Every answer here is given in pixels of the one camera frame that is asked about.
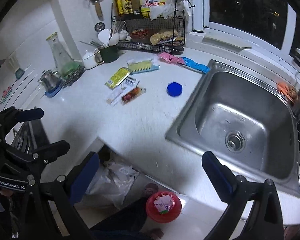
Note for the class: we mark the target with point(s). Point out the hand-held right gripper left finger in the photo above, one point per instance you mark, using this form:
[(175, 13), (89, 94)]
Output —
[(86, 177)]

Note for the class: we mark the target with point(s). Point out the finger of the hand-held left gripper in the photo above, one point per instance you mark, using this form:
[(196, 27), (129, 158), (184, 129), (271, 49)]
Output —
[(55, 150), (30, 114)]

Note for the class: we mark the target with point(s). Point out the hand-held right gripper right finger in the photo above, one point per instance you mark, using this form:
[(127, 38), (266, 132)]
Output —
[(217, 175)]

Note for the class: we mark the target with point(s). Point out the printed cardboard medicine box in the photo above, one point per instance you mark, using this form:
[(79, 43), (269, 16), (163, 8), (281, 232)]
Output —
[(163, 203)]

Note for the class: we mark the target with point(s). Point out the red trash bin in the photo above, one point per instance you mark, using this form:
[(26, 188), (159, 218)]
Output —
[(152, 215)]

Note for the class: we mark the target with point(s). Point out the blue round lid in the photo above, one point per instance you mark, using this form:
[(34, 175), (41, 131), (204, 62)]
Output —
[(174, 89)]

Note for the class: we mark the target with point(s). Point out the black gas stove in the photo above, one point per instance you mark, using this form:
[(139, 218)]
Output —
[(37, 132)]

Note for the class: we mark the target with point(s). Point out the white plastic bag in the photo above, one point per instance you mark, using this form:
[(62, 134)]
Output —
[(115, 180)]

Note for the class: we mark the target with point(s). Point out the blue coaster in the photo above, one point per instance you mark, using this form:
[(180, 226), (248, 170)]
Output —
[(52, 92)]

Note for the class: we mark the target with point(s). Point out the steel oil pot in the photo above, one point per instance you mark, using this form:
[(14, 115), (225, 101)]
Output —
[(50, 80)]

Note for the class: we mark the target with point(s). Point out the person's leg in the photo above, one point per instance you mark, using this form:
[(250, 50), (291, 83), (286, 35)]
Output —
[(125, 217)]

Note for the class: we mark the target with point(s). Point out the glass carafe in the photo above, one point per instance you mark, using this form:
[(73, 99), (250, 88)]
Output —
[(61, 57)]

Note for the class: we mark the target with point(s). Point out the stainless steel sink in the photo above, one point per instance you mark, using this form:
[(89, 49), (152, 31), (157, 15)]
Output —
[(240, 110)]

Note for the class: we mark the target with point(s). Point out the white ceramic sugar pot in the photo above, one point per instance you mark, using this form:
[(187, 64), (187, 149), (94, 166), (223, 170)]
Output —
[(90, 60)]

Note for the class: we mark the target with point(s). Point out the white paper sachet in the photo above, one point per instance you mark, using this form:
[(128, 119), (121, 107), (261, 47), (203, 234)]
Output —
[(116, 96)]

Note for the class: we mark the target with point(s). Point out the red sauce sachet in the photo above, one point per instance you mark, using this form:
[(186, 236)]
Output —
[(132, 95)]

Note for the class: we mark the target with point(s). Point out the yellow foil packet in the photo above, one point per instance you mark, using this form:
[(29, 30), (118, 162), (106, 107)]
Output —
[(117, 78)]

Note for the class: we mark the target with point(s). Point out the green enamel mug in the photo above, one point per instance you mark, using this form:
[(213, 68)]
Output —
[(110, 54)]

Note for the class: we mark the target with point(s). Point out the white rice paddle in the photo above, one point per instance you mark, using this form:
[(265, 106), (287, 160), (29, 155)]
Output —
[(104, 36)]

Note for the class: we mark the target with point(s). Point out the orange dish cloth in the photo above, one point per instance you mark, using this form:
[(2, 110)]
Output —
[(285, 88)]

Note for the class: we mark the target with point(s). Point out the small steel strainer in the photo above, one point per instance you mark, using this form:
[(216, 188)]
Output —
[(100, 26)]

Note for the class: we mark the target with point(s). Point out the blue plastic packet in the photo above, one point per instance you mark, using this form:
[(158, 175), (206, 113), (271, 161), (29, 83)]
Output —
[(195, 65)]

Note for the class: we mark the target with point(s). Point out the white soup spoon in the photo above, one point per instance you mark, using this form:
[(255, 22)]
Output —
[(114, 39)]

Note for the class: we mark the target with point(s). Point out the yellow green scrub brush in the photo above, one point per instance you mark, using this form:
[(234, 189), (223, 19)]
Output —
[(142, 67)]

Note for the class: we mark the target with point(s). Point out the garlic bulb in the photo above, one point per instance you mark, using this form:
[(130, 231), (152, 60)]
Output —
[(122, 33)]

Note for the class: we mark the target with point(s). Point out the bundle of chopsticks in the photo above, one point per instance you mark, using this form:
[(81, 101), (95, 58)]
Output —
[(117, 27)]

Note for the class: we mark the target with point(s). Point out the pink plastic packet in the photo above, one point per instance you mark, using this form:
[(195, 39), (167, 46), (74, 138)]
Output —
[(168, 58)]

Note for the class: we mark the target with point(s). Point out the glass bowl of dried chillies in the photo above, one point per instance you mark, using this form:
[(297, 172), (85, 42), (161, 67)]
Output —
[(140, 33)]

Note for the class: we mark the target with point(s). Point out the snack packets pile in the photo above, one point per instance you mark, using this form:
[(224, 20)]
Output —
[(173, 41)]

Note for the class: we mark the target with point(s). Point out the ginger root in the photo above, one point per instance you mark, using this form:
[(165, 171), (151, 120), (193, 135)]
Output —
[(160, 37)]

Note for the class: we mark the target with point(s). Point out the white plastic gloves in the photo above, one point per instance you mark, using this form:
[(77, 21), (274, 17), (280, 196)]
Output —
[(165, 8)]

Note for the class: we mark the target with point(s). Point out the white framed window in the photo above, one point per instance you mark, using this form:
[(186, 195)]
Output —
[(247, 5)]

